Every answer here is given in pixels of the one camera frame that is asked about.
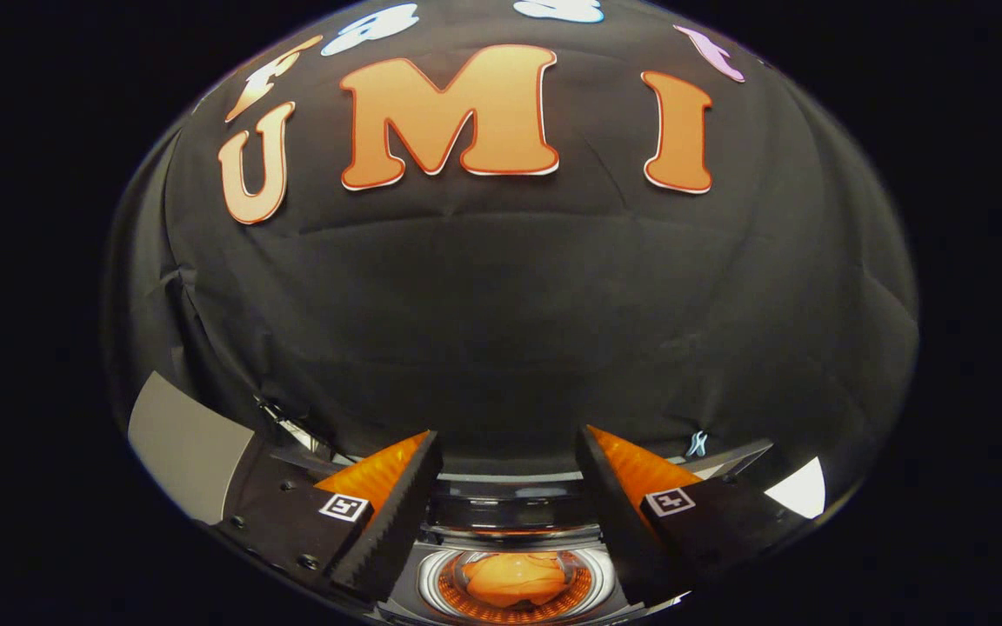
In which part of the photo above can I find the dark washing machine lid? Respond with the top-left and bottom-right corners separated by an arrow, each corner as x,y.
253,396 -> 774,535

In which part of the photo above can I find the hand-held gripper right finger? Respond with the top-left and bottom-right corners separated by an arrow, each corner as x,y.
575,425 -> 808,609

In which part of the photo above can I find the yellow shirt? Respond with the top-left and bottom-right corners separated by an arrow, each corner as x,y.
461,551 -> 573,609

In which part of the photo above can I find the white paper sheet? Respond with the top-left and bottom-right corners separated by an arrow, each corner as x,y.
765,456 -> 827,521

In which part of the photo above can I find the black backdrop cloth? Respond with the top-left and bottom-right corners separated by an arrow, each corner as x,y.
104,0 -> 919,557

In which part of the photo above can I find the grey table mat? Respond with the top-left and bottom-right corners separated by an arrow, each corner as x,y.
127,371 -> 256,525

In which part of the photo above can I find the small grey washing machine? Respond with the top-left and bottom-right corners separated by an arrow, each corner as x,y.
377,522 -> 695,626

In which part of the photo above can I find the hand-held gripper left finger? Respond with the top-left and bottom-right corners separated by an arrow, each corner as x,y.
216,430 -> 445,605

